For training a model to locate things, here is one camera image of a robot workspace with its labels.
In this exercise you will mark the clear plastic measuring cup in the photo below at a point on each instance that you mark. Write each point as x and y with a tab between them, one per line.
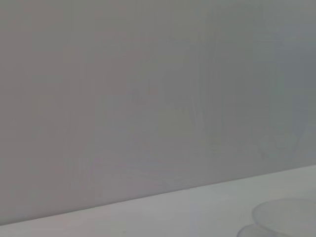
284	217

